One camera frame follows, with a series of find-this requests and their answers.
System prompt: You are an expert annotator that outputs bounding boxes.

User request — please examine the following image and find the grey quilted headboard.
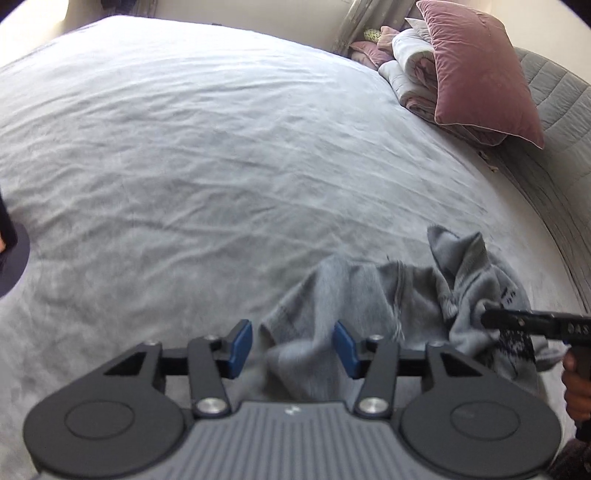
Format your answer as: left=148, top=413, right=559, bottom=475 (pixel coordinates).
left=485, top=46, right=591, bottom=319

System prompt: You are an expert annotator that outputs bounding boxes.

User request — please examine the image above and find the small grey pillow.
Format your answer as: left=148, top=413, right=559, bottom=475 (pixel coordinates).
left=404, top=17, right=432, bottom=40

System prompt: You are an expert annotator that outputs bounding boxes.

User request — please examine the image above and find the grey printed t-shirt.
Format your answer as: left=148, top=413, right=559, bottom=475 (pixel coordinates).
left=259, top=224, right=561, bottom=402

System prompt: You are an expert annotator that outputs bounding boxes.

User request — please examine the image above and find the grey patterned curtain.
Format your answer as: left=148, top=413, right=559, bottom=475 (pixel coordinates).
left=332, top=0, right=419, bottom=56

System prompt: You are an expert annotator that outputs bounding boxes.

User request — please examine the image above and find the small pink cushion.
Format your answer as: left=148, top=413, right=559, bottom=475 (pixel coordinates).
left=350, top=25, right=400, bottom=70

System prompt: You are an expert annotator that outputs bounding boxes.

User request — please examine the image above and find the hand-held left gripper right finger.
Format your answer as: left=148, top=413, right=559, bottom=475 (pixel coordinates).
left=333, top=320, right=488, bottom=419

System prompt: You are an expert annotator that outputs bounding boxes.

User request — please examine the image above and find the person's right hand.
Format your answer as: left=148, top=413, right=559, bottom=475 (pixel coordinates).
left=562, top=355, right=591, bottom=421

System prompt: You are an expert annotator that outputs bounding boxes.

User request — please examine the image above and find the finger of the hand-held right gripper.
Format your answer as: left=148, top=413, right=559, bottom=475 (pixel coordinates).
left=480, top=308, right=550, bottom=340

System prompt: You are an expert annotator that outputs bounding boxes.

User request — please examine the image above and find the folded white pink quilt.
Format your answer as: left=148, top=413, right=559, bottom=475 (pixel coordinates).
left=378, top=17, right=506, bottom=147

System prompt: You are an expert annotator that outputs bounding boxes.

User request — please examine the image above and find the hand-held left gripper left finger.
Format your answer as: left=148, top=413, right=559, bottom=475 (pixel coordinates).
left=102, top=320, right=253, bottom=419

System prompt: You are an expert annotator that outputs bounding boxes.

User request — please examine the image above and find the pink velvet pillow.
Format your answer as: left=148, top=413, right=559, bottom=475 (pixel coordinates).
left=416, top=0, right=546, bottom=149

